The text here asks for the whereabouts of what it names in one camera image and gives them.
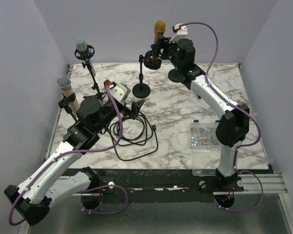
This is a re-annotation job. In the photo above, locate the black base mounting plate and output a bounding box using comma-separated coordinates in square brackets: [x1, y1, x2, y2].
[70, 168, 245, 203]

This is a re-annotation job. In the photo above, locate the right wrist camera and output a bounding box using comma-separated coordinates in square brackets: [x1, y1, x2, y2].
[169, 23, 188, 44]

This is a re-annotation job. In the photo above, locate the gold microphone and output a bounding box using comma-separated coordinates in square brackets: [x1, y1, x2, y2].
[152, 20, 167, 61]

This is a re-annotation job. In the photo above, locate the black clip microphone stand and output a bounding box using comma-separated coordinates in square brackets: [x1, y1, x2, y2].
[168, 69, 185, 84]

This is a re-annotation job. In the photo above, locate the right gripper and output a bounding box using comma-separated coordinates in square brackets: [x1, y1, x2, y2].
[151, 36, 182, 71]

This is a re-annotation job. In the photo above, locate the purple cable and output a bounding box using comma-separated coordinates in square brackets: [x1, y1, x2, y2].
[179, 21, 264, 213]
[9, 84, 129, 226]

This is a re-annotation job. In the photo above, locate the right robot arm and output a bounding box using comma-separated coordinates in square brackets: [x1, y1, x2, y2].
[149, 36, 250, 191]

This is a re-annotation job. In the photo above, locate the black coiled usb cable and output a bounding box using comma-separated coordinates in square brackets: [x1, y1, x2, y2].
[101, 111, 159, 162]

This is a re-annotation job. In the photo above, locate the black round base stand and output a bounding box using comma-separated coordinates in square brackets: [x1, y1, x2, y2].
[58, 94, 79, 122]

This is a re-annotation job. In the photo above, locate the black tripod shock mount stand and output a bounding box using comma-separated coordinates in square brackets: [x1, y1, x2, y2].
[74, 39, 106, 102]

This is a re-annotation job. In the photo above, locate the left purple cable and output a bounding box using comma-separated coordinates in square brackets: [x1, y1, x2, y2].
[9, 84, 129, 226]

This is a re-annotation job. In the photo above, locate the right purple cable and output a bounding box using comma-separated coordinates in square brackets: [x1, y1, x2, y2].
[179, 21, 264, 213]

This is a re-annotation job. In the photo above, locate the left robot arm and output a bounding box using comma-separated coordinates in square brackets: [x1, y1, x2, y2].
[4, 97, 145, 226]

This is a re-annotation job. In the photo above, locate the clear plastic screw box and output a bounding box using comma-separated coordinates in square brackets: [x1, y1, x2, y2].
[188, 120, 235, 177]

